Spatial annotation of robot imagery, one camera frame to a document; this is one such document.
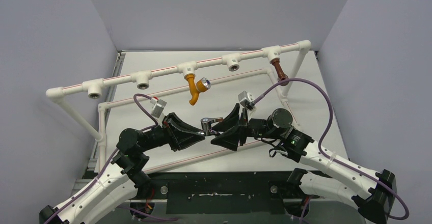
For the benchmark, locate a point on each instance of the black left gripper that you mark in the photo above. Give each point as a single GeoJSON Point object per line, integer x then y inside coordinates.
{"type": "Point", "coordinates": [181, 141]}

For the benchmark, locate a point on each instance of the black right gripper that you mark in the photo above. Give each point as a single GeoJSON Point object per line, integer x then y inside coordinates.
{"type": "Point", "coordinates": [243, 127]}

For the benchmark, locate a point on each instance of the chrome faucet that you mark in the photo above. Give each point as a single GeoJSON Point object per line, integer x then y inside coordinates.
{"type": "Point", "coordinates": [206, 124]}

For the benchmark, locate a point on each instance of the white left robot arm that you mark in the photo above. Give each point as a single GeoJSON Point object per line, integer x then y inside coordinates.
{"type": "Point", "coordinates": [122, 177]}

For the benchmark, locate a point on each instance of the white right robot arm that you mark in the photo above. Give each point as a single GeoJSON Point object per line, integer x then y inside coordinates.
{"type": "Point", "coordinates": [371, 192]}

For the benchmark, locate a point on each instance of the orange faucet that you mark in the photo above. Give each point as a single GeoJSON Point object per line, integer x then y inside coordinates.
{"type": "Point", "coordinates": [196, 88]}

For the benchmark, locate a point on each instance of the brown faucet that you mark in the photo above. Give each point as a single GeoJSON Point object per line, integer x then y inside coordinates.
{"type": "Point", "coordinates": [278, 69]}

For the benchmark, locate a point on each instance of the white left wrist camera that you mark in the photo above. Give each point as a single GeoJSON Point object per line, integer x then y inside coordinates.
{"type": "Point", "coordinates": [158, 106]}

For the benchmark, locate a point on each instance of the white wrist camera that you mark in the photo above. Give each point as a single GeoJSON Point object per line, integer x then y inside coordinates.
{"type": "Point", "coordinates": [246, 100]}
{"type": "Point", "coordinates": [158, 106]}

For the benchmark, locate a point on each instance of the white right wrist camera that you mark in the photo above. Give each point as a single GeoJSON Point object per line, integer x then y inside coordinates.
{"type": "Point", "coordinates": [246, 100]}

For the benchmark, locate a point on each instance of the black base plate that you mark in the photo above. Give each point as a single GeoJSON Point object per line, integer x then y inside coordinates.
{"type": "Point", "coordinates": [273, 192]}

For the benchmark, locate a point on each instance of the white pipe frame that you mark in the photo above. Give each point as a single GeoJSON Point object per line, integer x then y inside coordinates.
{"type": "Point", "coordinates": [141, 79]}

